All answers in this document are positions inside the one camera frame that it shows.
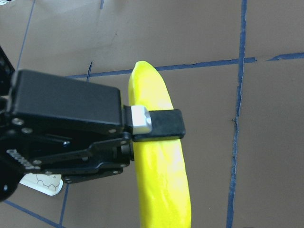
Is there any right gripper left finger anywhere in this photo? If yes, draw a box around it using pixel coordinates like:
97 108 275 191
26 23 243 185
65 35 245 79
7 70 186 142

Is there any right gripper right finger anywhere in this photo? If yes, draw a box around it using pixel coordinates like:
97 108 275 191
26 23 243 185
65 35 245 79
25 132 133 183

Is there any cream bear tray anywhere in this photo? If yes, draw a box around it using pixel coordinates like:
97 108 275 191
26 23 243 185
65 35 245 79
20 173 63 196

